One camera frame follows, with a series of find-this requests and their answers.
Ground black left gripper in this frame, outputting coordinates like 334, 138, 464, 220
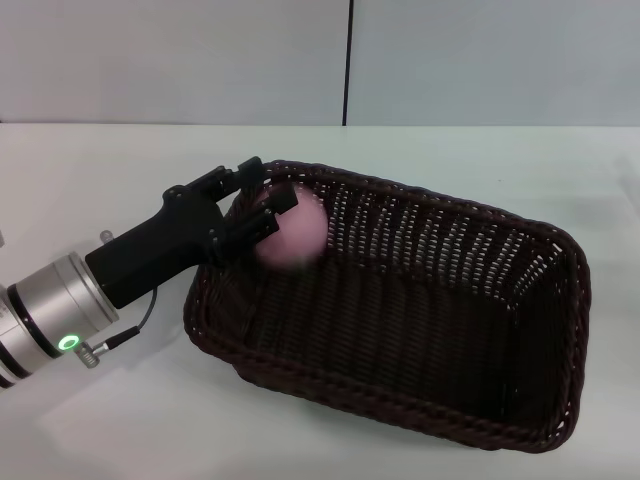
84, 156, 300, 310

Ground pink ball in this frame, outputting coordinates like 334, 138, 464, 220
251, 181, 329, 270

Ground dark woven wicker basket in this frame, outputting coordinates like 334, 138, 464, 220
182, 159, 592, 456

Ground grey cable with plug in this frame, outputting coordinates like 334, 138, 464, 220
91, 286, 159, 352

